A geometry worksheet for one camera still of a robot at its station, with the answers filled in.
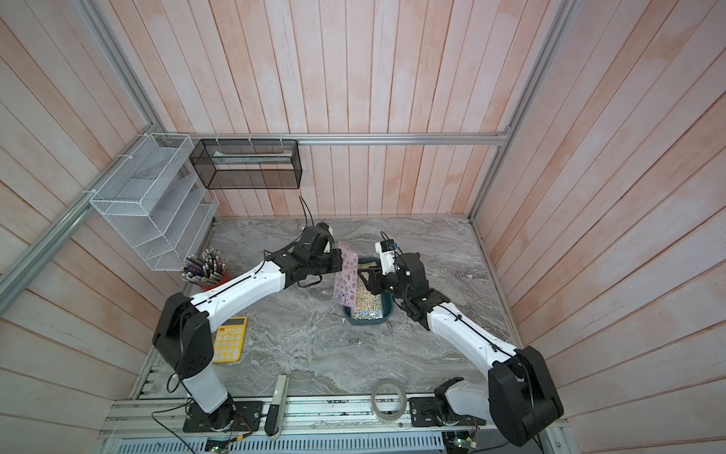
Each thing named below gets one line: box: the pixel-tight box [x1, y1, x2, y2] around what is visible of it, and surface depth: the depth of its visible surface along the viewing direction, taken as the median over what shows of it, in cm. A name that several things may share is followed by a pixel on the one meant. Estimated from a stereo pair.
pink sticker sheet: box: [332, 241, 360, 308], surface depth 87 cm
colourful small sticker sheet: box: [351, 271, 383, 320], surface depth 91 cm
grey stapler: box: [264, 374, 290, 441], surface depth 73 cm
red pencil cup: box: [179, 246, 232, 292], surface depth 87 cm
